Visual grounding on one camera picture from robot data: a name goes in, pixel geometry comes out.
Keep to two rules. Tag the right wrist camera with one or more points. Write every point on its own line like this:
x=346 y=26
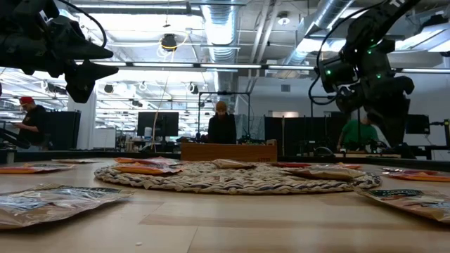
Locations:
x=349 y=100

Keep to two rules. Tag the small black monitor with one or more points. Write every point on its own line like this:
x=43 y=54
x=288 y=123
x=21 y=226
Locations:
x=416 y=124

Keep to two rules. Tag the black desk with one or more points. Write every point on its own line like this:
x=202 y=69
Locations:
x=429 y=149

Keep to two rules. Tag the overhead light bar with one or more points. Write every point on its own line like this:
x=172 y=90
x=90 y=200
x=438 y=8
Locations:
x=228 y=66

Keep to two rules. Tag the black background robot arm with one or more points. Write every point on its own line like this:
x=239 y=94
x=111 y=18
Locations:
x=14 y=138

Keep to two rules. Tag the round ceiling lamp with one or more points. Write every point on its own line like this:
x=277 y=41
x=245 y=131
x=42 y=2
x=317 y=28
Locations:
x=283 y=19

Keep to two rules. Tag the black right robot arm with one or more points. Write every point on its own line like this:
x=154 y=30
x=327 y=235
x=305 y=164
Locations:
x=372 y=24

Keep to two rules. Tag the silver ventilation duct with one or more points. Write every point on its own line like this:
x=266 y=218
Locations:
x=330 y=10
x=221 y=28

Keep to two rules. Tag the white bottle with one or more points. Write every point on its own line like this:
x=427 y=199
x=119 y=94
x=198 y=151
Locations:
x=148 y=134

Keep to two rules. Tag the wooden compartment box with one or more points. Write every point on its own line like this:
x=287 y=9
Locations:
x=228 y=152

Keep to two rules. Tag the wall air vent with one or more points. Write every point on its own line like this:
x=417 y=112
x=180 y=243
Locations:
x=285 y=88

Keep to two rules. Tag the person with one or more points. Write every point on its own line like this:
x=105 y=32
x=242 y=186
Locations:
x=221 y=128
x=35 y=123
x=353 y=135

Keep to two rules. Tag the round woven placemat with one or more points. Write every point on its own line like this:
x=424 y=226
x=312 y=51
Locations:
x=239 y=179

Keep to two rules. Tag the orange tea packet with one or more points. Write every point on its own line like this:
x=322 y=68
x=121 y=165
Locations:
x=31 y=169
x=124 y=160
x=147 y=170
x=422 y=177
x=349 y=166

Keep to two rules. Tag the white pillar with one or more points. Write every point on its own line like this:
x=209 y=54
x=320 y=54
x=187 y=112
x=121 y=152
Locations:
x=86 y=123

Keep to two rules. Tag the black computer monitor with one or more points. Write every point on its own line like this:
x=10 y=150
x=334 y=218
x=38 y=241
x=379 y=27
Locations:
x=158 y=124

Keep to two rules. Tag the black partition wall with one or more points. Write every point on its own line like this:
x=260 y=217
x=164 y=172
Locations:
x=299 y=137

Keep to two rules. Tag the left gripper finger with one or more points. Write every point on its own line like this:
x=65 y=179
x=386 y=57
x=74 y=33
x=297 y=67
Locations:
x=91 y=51
x=84 y=77

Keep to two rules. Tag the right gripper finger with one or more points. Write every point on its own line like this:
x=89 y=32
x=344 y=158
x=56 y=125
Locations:
x=395 y=131

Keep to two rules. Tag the black cabinet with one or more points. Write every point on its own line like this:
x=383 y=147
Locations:
x=61 y=130

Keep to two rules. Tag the beige tea packet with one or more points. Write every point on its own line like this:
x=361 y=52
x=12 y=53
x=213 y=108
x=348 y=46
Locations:
x=327 y=173
x=75 y=161
x=232 y=163
x=52 y=207
x=415 y=204

